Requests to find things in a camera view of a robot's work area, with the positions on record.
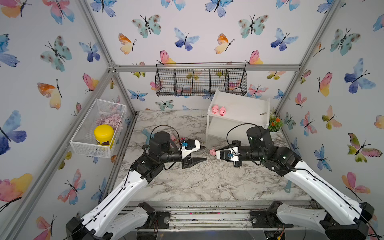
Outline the pink pig toy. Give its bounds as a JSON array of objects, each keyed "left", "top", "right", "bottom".
[
  {"left": 219, "top": 107, "right": 227, "bottom": 117},
  {"left": 210, "top": 149, "right": 217, "bottom": 156},
  {"left": 212, "top": 105, "right": 219, "bottom": 114}
]

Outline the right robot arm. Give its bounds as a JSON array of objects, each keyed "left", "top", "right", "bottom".
[{"left": 216, "top": 126, "right": 375, "bottom": 240}]

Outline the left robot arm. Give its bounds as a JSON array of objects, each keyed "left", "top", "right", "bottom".
[{"left": 66, "top": 132, "right": 206, "bottom": 240}]

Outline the white two-tier shelf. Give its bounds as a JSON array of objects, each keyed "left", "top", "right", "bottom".
[{"left": 206, "top": 89, "right": 271, "bottom": 145}]

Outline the teal plastic paddle plate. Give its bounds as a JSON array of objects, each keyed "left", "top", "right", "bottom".
[{"left": 142, "top": 129, "right": 152, "bottom": 145}]

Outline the potted plant with flowers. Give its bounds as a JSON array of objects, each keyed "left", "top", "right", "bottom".
[{"left": 268, "top": 113, "right": 284, "bottom": 133}]

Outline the teal plastic comb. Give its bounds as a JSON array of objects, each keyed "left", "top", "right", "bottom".
[{"left": 285, "top": 181, "right": 292, "bottom": 194}]

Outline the pink round chips pile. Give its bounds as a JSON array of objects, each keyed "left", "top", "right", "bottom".
[{"left": 101, "top": 114, "right": 123, "bottom": 130}]

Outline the yellow lidded jar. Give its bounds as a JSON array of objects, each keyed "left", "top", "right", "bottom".
[{"left": 94, "top": 125, "right": 115, "bottom": 147}]

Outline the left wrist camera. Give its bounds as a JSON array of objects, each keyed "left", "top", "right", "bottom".
[{"left": 180, "top": 139, "right": 201, "bottom": 159}]

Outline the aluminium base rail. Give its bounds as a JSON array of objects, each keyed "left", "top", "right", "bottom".
[{"left": 119, "top": 200, "right": 337, "bottom": 238}]

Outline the black wire wall basket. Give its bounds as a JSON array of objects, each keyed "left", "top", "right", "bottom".
[{"left": 153, "top": 62, "right": 248, "bottom": 98}]

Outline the white mesh wall basket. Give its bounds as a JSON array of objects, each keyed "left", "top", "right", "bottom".
[{"left": 70, "top": 99, "right": 127, "bottom": 158}]

